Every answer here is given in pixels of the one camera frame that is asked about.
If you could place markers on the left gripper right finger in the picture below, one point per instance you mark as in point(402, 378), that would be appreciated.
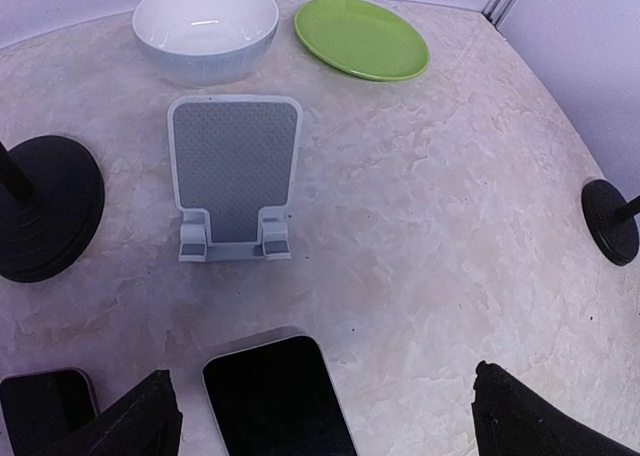
point(511, 419)

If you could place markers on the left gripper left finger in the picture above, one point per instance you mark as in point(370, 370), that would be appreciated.
point(144, 421)

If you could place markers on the black phone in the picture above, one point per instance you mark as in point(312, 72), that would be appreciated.
point(40, 409)

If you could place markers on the black round base stand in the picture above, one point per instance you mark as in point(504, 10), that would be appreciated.
point(611, 221)

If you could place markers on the tall black clamp phone mount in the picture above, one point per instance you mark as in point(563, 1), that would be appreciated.
point(52, 201)

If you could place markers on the white desktop phone stand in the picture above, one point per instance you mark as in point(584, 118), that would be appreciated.
point(233, 161)

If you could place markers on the white ceramic bowl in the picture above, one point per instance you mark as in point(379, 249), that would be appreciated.
point(202, 43)

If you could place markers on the green plate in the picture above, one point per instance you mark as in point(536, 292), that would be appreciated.
point(362, 39)

